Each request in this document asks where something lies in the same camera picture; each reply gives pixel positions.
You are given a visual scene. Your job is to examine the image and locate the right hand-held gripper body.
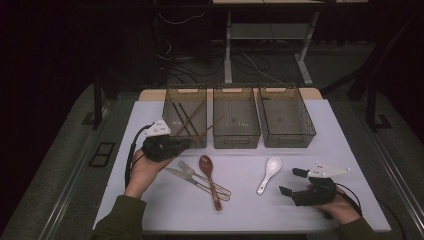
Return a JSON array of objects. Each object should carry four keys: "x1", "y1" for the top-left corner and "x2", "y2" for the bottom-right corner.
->
[{"x1": 292, "y1": 162, "x2": 352, "y2": 207}]

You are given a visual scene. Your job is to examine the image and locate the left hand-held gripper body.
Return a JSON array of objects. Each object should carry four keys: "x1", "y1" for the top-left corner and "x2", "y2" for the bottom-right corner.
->
[{"x1": 141, "y1": 119, "x2": 183, "y2": 163}]

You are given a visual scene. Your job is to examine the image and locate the brown wooden chopstick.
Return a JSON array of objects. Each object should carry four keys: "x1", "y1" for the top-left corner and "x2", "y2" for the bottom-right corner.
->
[
  {"x1": 191, "y1": 115, "x2": 225, "y2": 143},
  {"x1": 174, "y1": 99, "x2": 207, "y2": 137}
]

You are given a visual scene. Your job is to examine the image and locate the metal knife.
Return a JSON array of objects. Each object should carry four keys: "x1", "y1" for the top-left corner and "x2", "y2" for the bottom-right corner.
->
[{"x1": 164, "y1": 167, "x2": 232, "y2": 202}]

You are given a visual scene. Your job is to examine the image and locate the white ceramic spoon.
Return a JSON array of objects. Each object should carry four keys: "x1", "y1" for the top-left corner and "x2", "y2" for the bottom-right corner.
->
[{"x1": 255, "y1": 156, "x2": 283, "y2": 196}]

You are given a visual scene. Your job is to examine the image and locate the brown wooden spoon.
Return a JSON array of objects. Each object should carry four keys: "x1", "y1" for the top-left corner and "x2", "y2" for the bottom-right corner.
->
[{"x1": 198, "y1": 154, "x2": 223, "y2": 212}]

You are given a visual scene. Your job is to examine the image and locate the smoky transparent plastic bin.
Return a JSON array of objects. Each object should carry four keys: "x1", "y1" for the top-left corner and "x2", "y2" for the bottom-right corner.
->
[
  {"x1": 212, "y1": 87, "x2": 262, "y2": 150},
  {"x1": 258, "y1": 86, "x2": 317, "y2": 149},
  {"x1": 162, "y1": 87, "x2": 208, "y2": 150}
]

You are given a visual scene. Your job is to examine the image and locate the person's right hand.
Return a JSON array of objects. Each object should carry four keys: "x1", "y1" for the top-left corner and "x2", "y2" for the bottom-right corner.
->
[{"x1": 314, "y1": 187, "x2": 363, "y2": 226}]

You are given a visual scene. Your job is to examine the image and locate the person's left hand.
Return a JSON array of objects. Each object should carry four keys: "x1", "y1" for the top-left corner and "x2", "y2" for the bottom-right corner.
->
[{"x1": 123, "y1": 149, "x2": 178, "y2": 200}]

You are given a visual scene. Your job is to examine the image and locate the white table cover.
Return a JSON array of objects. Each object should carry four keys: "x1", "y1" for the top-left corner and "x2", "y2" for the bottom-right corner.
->
[{"x1": 92, "y1": 99, "x2": 392, "y2": 233}]

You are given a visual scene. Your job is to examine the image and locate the black upright stand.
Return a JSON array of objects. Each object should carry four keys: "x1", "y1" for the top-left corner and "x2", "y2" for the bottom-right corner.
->
[
  {"x1": 81, "y1": 74, "x2": 113, "y2": 131},
  {"x1": 365, "y1": 78, "x2": 394, "y2": 132}
]

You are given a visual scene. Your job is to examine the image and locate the black slanted stand leg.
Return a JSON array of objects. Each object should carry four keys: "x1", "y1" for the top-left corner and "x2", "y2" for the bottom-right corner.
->
[{"x1": 321, "y1": 9, "x2": 424, "y2": 102}]

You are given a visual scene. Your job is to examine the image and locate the left hand-held gripper black cable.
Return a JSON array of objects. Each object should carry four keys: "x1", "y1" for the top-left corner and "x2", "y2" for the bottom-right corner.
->
[{"x1": 123, "y1": 123, "x2": 154, "y2": 190}]

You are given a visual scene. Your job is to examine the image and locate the hand-held gripper black cable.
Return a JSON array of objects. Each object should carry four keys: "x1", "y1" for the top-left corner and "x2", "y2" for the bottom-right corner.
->
[
  {"x1": 334, "y1": 182, "x2": 408, "y2": 240},
  {"x1": 123, "y1": 123, "x2": 154, "y2": 190}
]

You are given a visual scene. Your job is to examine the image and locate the right hand-held gripper black cable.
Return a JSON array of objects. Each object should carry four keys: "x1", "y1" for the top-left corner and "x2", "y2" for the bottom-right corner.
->
[{"x1": 334, "y1": 182, "x2": 408, "y2": 240}]

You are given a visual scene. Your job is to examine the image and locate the tangle of floor cables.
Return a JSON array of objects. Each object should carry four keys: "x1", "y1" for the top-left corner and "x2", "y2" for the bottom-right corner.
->
[{"x1": 153, "y1": 33, "x2": 294, "y2": 85}]

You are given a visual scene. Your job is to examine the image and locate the metal floor rail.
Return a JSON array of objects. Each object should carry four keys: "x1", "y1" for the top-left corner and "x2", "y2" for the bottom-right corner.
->
[
  {"x1": 364, "y1": 128, "x2": 424, "y2": 231},
  {"x1": 38, "y1": 131, "x2": 101, "y2": 240}
]

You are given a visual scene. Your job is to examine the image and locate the hanging white cable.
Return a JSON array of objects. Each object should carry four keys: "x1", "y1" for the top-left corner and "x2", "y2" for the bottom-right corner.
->
[{"x1": 157, "y1": 11, "x2": 208, "y2": 26}]

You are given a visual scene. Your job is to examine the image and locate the white desk frame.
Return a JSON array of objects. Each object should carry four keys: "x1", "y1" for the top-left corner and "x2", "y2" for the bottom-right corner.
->
[{"x1": 211, "y1": 0, "x2": 370, "y2": 87}]

